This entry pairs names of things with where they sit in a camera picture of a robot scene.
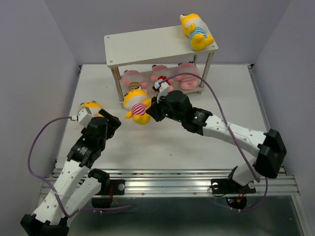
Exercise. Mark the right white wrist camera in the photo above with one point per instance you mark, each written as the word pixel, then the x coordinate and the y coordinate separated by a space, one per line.
pixel 162 88

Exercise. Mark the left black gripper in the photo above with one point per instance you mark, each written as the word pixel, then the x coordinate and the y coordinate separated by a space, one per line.
pixel 113 123

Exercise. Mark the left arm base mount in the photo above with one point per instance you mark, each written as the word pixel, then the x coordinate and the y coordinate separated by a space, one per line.
pixel 109 186

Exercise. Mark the yellow toy blue striped shirt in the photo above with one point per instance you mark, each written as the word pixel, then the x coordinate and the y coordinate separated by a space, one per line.
pixel 196 30

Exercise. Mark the yellow toy red stripes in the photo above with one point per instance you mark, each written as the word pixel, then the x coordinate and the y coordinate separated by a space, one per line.
pixel 136 103

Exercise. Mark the pink frog toy orange stripes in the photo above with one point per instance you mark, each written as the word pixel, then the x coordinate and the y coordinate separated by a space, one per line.
pixel 132 79

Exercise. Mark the pink frog toy striped shirt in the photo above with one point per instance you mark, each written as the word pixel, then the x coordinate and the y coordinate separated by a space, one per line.
pixel 188 82

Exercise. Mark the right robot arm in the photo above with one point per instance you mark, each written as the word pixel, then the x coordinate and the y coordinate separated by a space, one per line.
pixel 267 148

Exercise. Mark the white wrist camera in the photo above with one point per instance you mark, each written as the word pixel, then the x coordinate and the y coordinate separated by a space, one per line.
pixel 84 115
pixel 162 88

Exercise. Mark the white two-tier shelf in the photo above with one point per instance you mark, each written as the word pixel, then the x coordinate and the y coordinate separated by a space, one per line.
pixel 166 45

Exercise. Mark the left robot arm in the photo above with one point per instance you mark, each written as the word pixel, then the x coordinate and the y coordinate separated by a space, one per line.
pixel 78 182

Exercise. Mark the pink frog toy polka-dot dress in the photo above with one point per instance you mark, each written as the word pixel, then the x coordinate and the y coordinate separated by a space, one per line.
pixel 158 71

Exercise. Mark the aluminium rail frame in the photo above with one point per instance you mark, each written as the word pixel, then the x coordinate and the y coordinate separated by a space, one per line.
pixel 169 183

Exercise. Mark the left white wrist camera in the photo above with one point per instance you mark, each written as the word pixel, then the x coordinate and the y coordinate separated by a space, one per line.
pixel 84 115

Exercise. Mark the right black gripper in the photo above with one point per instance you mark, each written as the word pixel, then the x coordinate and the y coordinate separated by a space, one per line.
pixel 153 110

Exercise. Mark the yellow toy pink stripes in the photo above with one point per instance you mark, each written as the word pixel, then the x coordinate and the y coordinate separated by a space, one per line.
pixel 93 106

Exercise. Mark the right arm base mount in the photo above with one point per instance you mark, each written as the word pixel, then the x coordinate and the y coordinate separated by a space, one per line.
pixel 223 186

